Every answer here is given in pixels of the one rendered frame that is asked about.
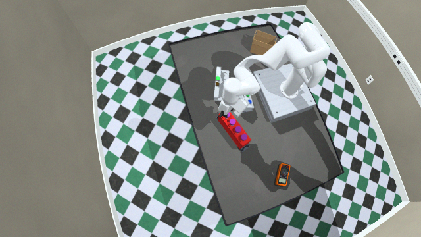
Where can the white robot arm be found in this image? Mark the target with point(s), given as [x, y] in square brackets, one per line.
[307, 61]

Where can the orange digital multimeter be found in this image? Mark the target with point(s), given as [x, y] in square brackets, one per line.
[283, 173]

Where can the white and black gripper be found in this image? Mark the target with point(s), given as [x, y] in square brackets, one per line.
[225, 109]

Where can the brown cardboard box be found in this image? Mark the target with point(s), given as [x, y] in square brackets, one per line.
[262, 43]

